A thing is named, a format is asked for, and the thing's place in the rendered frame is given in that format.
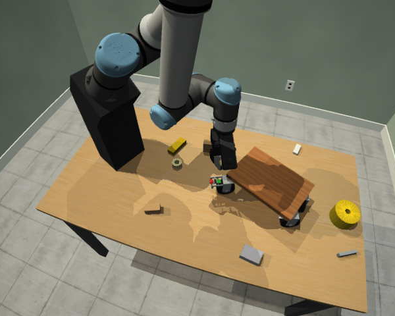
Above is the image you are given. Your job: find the yellow roll with center hole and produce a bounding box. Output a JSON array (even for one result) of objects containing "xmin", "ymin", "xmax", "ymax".
[{"xmin": 329, "ymin": 200, "xmax": 360, "ymax": 230}]

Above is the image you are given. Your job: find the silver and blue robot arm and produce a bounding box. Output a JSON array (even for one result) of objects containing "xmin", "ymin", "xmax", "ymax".
[{"xmin": 85, "ymin": 0, "xmax": 242, "ymax": 132}]

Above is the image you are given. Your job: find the brown wooden dolly with casters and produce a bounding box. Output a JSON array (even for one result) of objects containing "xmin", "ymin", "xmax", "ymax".
[{"xmin": 209, "ymin": 147, "xmax": 315, "ymax": 227}]

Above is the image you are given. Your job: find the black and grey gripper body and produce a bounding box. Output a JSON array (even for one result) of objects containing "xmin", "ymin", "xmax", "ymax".
[{"xmin": 210, "ymin": 126, "xmax": 235, "ymax": 156}]

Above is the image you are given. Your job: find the cream tape roll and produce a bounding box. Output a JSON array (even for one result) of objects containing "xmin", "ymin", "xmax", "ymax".
[{"xmin": 172, "ymin": 158, "xmax": 182, "ymax": 169}]

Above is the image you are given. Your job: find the yellow rectangular block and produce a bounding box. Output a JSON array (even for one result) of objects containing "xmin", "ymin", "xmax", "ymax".
[{"xmin": 167, "ymin": 137, "xmax": 186, "ymax": 155}]

